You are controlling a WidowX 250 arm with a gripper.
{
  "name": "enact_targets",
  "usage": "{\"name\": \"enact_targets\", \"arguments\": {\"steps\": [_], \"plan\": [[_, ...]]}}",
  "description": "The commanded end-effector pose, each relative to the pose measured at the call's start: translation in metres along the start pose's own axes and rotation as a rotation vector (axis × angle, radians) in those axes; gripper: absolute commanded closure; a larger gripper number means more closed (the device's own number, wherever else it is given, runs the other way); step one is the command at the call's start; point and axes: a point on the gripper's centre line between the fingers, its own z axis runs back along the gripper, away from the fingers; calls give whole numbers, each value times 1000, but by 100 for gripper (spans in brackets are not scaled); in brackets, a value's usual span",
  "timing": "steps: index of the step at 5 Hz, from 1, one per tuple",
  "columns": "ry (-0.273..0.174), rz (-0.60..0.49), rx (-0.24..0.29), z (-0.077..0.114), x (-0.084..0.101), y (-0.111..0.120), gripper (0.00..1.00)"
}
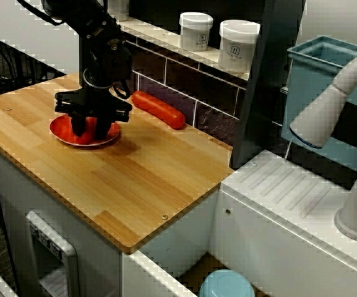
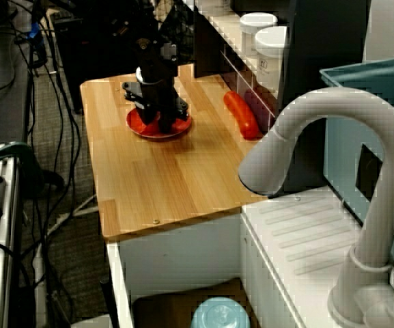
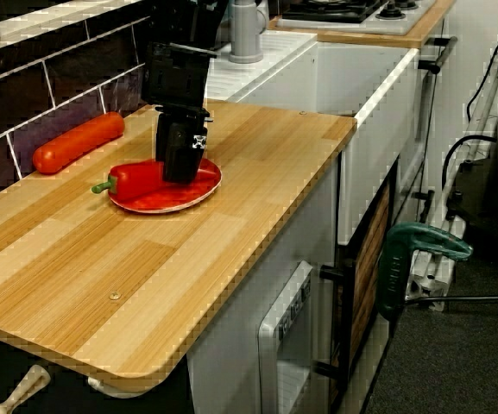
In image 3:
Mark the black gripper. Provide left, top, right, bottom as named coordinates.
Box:
left=141, top=41, right=218, bottom=185

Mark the red toy pepper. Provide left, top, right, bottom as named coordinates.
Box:
left=91, top=161, right=216, bottom=203

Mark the red round plate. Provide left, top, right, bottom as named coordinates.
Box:
left=108, top=157, right=223, bottom=215

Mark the orange toy sausage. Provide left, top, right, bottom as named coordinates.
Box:
left=32, top=111, right=126, bottom=175

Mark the grey curved faucet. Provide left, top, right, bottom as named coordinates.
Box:
left=229, top=0, right=271, bottom=65

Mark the white sink unit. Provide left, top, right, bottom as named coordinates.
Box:
left=194, top=29, right=420, bottom=247

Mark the dark tiled backsplash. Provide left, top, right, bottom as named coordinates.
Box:
left=0, top=8, right=154, bottom=208

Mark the white kitchen cabinet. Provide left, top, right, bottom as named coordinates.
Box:
left=186, top=153, right=344, bottom=414

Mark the black toy stove top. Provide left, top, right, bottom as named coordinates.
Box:
left=276, top=0, right=438, bottom=36

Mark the grey toy dishwasher door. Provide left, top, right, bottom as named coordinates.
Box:
left=256, top=260, right=318, bottom=414

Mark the wooden cabinet door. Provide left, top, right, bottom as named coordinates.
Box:
left=347, top=183, right=396, bottom=372

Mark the white hook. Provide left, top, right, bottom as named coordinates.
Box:
left=86, top=374, right=157, bottom=398

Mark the cream hook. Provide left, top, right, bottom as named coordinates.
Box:
left=0, top=364, right=53, bottom=414

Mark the grey faucet handle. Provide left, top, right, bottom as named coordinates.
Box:
left=255, top=0, right=272, bottom=31

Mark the black door handle frame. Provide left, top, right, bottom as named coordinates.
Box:
left=312, top=256, right=360, bottom=383

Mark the small black handle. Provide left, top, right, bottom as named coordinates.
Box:
left=412, top=189, right=436, bottom=225

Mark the black oven handle bar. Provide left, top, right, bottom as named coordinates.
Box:
left=418, top=35, right=459, bottom=75

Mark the aluminium frame rail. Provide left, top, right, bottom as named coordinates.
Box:
left=403, top=38, right=498, bottom=312

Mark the black cable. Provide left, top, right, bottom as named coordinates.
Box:
left=465, top=0, right=498, bottom=121
left=441, top=135, right=498, bottom=191
left=403, top=294, right=498, bottom=306

